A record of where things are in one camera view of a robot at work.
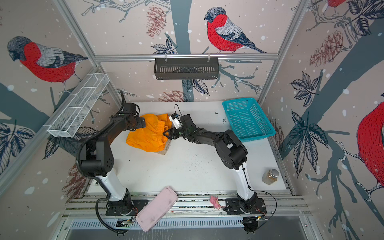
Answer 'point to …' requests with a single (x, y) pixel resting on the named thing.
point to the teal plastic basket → (247, 120)
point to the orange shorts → (150, 138)
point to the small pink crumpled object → (214, 201)
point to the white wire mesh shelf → (78, 105)
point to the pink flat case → (150, 216)
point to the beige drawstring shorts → (168, 141)
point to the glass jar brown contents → (270, 177)
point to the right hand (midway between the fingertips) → (166, 133)
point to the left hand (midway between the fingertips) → (134, 123)
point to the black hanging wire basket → (186, 68)
